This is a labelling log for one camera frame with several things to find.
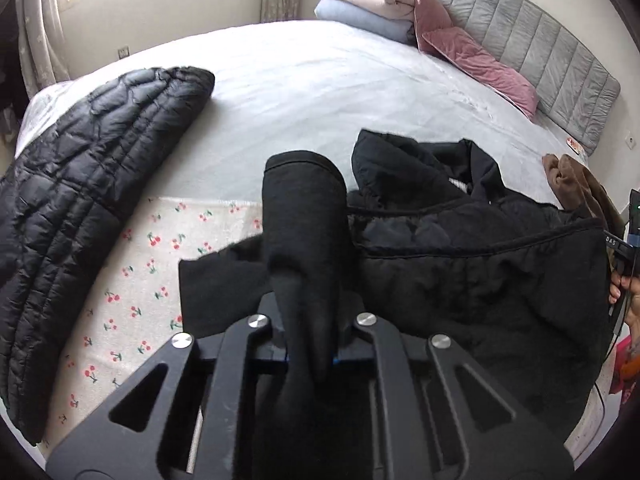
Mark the brown garment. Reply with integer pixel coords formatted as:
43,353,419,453
542,153,624,233

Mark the black puffer jacket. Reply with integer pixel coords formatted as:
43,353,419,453
0,66,216,447

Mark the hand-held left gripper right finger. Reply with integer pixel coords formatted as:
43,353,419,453
320,294,577,480

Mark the black cable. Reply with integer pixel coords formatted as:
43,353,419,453
594,327,627,433

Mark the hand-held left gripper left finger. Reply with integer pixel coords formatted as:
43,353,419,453
45,292,293,480

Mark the folded light blue blanket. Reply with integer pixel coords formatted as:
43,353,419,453
314,0,419,45

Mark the person's right hand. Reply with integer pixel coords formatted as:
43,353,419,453
608,271,640,332

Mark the cherry print bed sheet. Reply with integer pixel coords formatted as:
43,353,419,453
39,194,267,452

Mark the grey bed blanket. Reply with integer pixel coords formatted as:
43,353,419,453
14,20,592,211

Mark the pink velvet pillow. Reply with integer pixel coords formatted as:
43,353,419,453
422,27,540,120
372,0,454,59

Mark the black quilted jacket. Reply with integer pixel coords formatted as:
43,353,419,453
178,129,624,480

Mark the grey padded headboard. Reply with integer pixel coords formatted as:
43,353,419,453
387,0,621,157

